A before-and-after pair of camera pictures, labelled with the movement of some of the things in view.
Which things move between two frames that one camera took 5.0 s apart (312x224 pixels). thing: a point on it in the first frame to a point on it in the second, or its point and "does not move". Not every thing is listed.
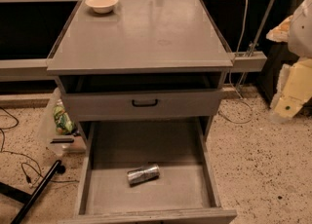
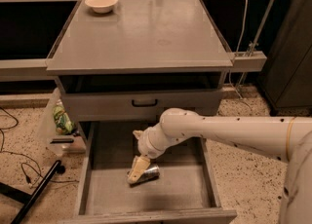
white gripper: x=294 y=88 to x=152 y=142
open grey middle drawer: x=184 y=192 does not move
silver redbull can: x=137 y=175 does not move
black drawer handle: x=143 y=105 does not move
